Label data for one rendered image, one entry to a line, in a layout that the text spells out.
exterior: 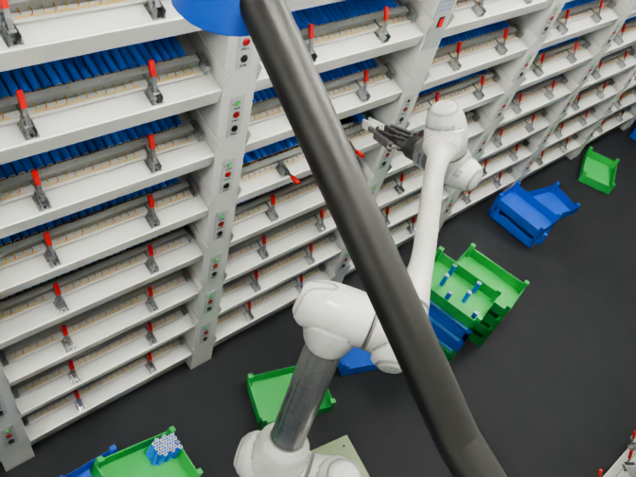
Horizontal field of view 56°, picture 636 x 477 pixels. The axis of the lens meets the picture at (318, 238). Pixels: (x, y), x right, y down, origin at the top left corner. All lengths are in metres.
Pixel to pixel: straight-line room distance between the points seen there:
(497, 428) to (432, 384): 2.39
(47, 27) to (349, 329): 0.88
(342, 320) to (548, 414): 1.59
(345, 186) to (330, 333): 1.16
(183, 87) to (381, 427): 1.60
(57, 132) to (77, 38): 0.21
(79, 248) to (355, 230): 1.33
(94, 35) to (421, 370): 0.99
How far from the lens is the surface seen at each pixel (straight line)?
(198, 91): 1.42
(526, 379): 2.90
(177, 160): 1.53
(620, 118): 4.59
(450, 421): 0.33
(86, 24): 1.22
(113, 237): 1.62
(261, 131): 1.65
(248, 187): 1.78
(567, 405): 2.94
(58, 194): 1.45
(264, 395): 2.44
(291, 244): 2.19
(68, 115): 1.33
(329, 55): 1.64
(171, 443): 2.26
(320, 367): 1.56
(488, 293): 2.50
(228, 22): 0.34
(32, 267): 1.58
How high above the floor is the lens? 2.18
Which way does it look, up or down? 47 degrees down
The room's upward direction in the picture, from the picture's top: 18 degrees clockwise
